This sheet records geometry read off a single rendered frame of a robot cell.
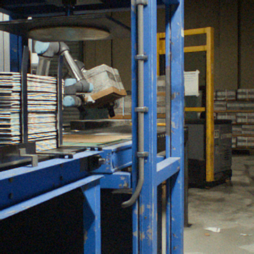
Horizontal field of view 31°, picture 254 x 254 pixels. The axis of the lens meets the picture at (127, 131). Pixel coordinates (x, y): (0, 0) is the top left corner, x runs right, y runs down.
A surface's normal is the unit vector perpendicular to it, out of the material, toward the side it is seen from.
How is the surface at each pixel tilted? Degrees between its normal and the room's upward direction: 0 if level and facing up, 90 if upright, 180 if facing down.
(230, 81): 90
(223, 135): 90
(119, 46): 90
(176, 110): 90
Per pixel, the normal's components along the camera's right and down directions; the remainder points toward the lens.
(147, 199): -0.29, 0.05
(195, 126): -0.61, 0.04
